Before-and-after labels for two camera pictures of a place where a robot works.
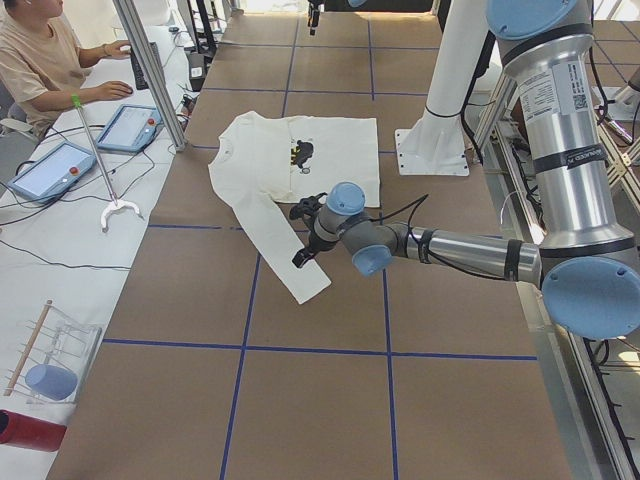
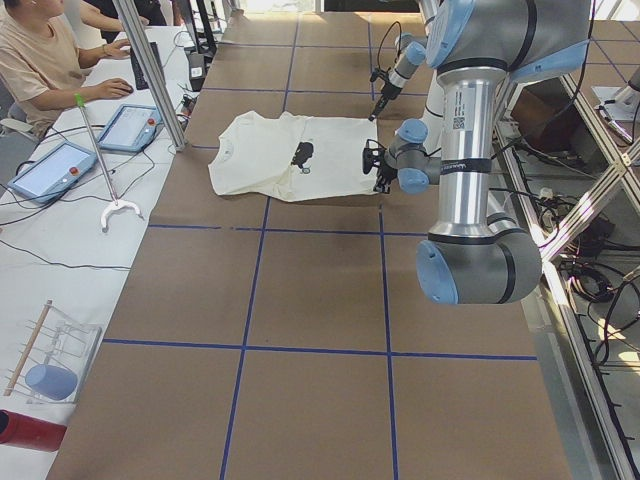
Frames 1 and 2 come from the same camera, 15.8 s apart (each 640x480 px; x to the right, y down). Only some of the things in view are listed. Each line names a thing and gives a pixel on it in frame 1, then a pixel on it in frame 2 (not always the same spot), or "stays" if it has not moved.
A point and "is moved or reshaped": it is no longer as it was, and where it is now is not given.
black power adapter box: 196,62 stays
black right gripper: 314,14 -> 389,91
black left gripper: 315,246 -> 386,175
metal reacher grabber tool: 115,204 stays
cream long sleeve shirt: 262,162 is moved or reshaped
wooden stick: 28,348 stays
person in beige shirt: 42,65 stays
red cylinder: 30,433 stays
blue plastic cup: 51,382 stays
